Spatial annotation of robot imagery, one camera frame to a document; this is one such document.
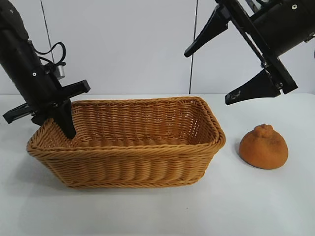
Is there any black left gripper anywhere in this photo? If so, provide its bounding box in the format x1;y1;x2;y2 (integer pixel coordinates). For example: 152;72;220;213
0;27;91;139

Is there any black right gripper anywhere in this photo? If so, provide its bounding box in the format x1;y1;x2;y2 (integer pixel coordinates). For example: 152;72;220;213
184;0;315;107

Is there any woven wicker basket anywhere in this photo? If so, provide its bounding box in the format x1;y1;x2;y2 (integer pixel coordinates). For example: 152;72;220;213
26;96;226;189

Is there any orange-brown round bread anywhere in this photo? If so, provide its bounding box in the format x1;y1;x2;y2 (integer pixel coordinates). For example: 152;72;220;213
239;124;289;170

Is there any left wrist camera silver lens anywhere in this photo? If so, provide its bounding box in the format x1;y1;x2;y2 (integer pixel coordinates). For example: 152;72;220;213
44;62;67;79

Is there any black left camera cable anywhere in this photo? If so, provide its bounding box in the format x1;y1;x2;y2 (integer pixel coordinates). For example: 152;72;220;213
33;42;69;66

